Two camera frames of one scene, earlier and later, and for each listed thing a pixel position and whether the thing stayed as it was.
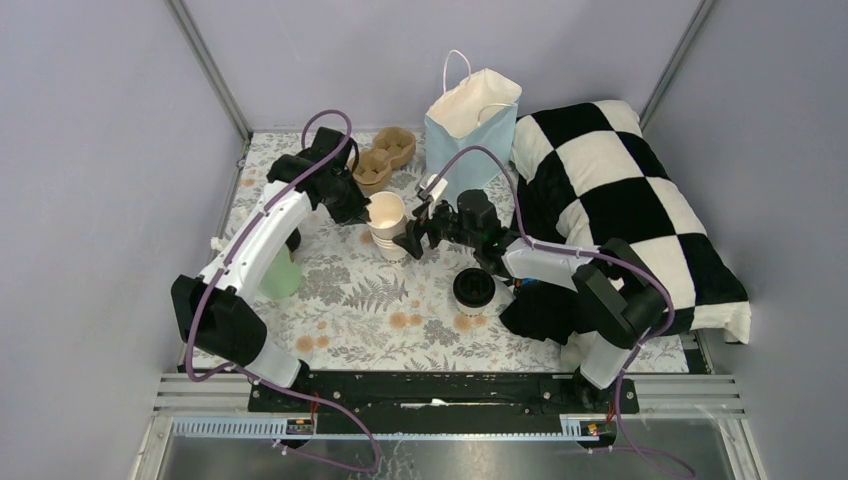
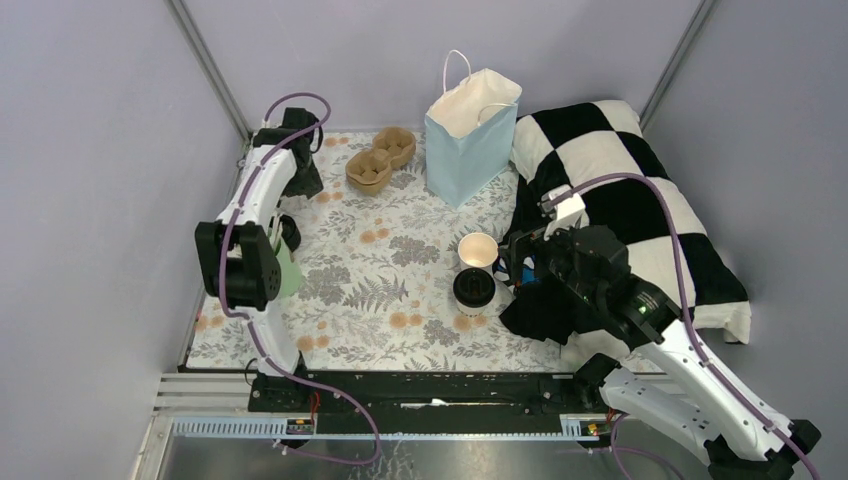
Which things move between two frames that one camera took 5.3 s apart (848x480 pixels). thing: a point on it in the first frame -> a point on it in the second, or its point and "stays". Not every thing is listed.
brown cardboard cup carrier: x=391 y=148 stays
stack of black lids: x=294 y=240 stays
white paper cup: x=471 y=311 stays
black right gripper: x=411 y=239 -> x=523 y=244
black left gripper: x=356 y=211 -> x=309 y=185
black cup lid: x=474 y=287 stays
